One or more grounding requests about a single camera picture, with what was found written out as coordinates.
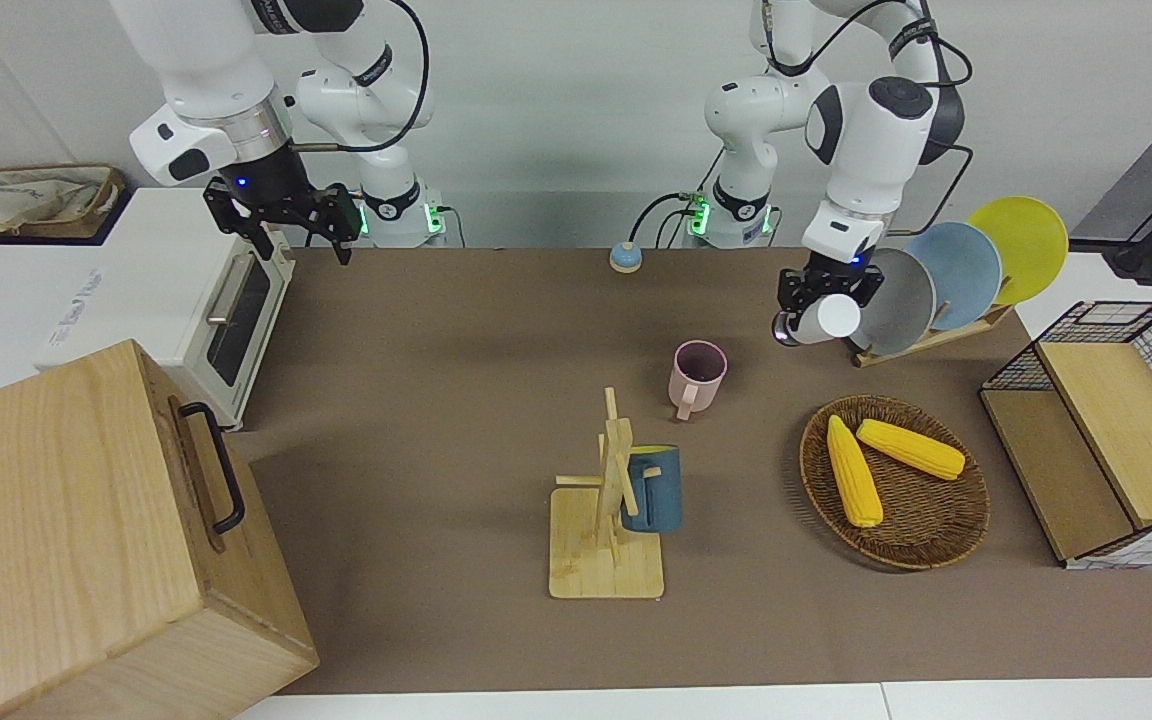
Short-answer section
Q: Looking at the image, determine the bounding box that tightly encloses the wooden mug rack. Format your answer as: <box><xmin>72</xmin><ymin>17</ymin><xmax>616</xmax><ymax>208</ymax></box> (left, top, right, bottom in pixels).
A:
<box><xmin>548</xmin><ymin>387</ymin><xmax>665</xmax><ymax>601</ymax></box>

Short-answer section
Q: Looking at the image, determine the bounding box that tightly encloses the silver toaster door handle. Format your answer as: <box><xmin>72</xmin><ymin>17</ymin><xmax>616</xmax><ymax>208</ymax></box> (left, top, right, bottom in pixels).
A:
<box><xmin>206</xmin><ymin>252</ymin><xmax>258</xmax><ymax>327</ymax></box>

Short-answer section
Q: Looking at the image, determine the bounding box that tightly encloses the wire shelf with wooden boards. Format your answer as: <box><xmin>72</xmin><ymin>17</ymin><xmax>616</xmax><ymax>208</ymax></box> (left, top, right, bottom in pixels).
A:
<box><xmin>979</xmin><ymin>300</ymin><xmax>1152</xmax><ymax>571</ymax></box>

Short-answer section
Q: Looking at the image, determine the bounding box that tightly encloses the brown table mat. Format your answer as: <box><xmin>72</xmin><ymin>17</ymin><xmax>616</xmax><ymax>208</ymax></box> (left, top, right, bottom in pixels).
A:
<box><xmin>226</xmin><ymin>247</ymin><xmax>1152</xmax><ymax>696</ymax></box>

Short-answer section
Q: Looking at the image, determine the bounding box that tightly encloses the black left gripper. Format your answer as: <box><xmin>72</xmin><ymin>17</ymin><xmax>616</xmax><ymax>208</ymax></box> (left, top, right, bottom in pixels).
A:
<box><xmin>774</xmin><ymin>250</ymin><xmax>885</xmax><ymax>319</ymax></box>

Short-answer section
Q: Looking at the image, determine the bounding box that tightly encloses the light blue plate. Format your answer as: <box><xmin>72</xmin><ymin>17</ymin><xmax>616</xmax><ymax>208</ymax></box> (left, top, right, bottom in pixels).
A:
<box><xmin>904</xmin><ymin>222</ymin><xmax>1004</xmax><ymax>332</ymax></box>

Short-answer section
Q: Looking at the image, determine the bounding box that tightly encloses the white bottle with metal end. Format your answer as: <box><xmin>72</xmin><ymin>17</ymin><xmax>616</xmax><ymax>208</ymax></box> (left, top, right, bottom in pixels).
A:
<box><xmin>773</xmin><ymin>292</ymin><xmax>863</xmax><ymax>347</ymax></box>

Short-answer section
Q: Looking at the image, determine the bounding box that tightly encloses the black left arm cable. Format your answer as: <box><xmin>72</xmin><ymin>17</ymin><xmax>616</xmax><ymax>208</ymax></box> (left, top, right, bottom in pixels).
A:
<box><xmin>761</xmin><ymin>0</ymin><xmax>974</xmax><ymax>183</ymax></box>

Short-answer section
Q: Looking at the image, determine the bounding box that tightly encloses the pink mug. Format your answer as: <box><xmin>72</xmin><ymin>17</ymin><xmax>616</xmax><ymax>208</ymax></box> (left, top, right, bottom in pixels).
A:
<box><xmin>669</xmin><ymin>340</ymin><xmax>729</xmax><ymax>422</ymax></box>

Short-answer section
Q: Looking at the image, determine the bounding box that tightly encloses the wooden plate rack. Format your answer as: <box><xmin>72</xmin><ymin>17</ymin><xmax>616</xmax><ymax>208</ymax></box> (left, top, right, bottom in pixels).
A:
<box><xmin>826</xmin><ymin>300</ymin><xmax>1017</xmax><ymax>368</ymax></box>

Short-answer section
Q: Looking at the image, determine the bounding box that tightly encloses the dark blue mug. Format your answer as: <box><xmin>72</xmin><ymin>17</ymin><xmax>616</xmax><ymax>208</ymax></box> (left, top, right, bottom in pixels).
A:
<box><xmin>620</xmin><ymin>445</ymin><xmax>684</xmax><ymax>535</ymax></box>

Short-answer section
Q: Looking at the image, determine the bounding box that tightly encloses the round wicker basket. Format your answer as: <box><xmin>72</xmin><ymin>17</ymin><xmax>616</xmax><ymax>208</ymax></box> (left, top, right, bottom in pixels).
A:
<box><xmin>799</xmin><ymin>395</ymin><xmax>991</xmax><ymax>572</ymax></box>

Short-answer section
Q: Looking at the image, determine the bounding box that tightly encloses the black cabinet handle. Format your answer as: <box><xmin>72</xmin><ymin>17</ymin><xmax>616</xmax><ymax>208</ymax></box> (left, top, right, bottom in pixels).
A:
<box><xmin>179</xmin><ymin>402</ymin><xmax>247</xmax><ymax>535</ymax></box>

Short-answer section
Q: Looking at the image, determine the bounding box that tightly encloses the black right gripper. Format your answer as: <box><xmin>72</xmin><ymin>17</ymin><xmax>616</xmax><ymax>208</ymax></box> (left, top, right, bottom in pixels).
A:
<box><xmin>203</xmin><ymin>185</ymin><xmax>364</xmax><ymax>267</ymax></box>

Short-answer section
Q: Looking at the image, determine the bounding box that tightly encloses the grey plate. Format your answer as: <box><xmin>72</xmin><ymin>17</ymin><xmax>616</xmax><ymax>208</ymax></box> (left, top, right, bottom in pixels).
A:
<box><xmin>841</xmin><ymin>248</ymin><xmax>937</xmax><ymax>358</ymax></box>

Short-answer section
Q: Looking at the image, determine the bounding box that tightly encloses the yellow plate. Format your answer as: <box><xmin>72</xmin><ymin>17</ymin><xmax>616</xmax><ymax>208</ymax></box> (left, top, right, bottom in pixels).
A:
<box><xmin>966</xmin><ymin>196</ymin><xmax>1070</xmax><ymax>307</ymax></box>

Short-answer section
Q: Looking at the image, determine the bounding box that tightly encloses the yellow corn cob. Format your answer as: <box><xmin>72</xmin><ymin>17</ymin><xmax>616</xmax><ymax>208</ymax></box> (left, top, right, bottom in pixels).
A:
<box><xmin>855</xmin><ymin>419</ymin><xmax>967</xmax><ymax>482</ymax></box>
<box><xmin>826</xmin><ymin>415</ymin><xmax>885</xmax><ymax>529</ymax></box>

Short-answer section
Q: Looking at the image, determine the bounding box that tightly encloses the wooden cabinet box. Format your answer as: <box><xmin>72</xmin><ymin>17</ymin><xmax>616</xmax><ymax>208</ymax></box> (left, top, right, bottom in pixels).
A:
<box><xmin>0</xmin><ymin>338</ymin><xmax>320</xmax><ymax>720</ymax></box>

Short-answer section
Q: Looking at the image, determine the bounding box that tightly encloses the white toaster oven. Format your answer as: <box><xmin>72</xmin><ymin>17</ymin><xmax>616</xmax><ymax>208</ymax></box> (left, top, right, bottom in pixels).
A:
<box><xmin>33</xmin><ymin>187</ymin><xmax>297</xmax><ymax>431</ymax></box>

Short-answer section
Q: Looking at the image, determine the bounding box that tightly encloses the beige cloth bag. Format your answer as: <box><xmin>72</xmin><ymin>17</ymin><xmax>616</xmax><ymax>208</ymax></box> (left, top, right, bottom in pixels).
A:
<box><xmin>0</xmin><ymin>165</ymin><xmax>107</xmax><ymax>239</ymax></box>

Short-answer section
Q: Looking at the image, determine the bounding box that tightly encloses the brown tray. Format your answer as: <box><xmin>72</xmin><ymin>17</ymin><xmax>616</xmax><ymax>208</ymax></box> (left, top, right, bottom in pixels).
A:
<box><xmin>0</xmin><ymin>163</ymin><xmax>127</xmax><ymax>243</ymax></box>

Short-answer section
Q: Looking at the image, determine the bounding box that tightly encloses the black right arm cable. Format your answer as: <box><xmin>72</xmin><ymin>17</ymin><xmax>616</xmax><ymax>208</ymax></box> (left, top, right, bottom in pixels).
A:
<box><xmin>286</xmin><ymin>0</ymin><xmax>433</xmax><ymax>154</ymax></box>

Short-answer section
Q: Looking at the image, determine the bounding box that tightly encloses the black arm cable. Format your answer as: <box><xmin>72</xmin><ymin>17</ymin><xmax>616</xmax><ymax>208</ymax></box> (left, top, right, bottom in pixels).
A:
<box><xmin>761</xmin><ymin>0</ymin><xmax>974</xmax><ymax>183</ymax></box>
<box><xmin>286</xmin><ymin>0</ymin><xmax>433</xmax><ymax>154</ymax></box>

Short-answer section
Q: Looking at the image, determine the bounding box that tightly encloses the black base cable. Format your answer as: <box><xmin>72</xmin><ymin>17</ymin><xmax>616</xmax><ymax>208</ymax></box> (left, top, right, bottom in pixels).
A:
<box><xmin>631</xmin><ymin>188</ymin><xmax>713</xmax><ymax>251</ymax></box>

